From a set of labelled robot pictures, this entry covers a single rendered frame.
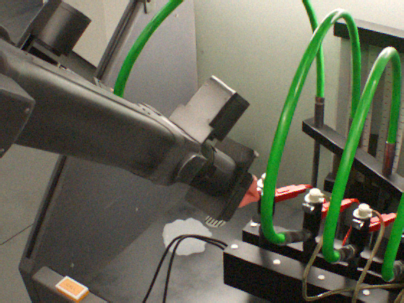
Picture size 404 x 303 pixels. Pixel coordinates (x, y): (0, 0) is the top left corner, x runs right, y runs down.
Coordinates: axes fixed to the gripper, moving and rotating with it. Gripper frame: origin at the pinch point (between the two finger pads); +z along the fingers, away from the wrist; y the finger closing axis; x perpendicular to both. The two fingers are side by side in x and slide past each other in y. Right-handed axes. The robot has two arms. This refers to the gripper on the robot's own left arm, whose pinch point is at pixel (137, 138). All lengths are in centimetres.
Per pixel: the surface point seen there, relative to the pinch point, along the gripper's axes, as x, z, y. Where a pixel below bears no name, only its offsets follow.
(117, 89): -4.2, -6.4, -1.8
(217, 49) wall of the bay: -17.8, 13.8, 36.7
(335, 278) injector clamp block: 1.5, 36.1, -7.8
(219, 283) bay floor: 17.9, 33.2, 14.6
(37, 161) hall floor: 77, 24, 220
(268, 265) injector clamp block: 6.3, 28.5, -1.1
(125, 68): -7.0, -7.3, -2.0
